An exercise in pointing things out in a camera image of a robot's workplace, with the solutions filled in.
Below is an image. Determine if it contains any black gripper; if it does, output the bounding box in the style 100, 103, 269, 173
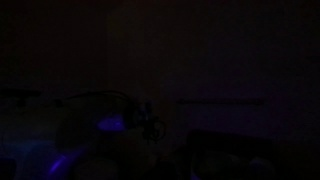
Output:
134, 101, 167, 143

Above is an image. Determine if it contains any dark laundry basket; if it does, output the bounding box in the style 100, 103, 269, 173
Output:
185, 129, 282, 180

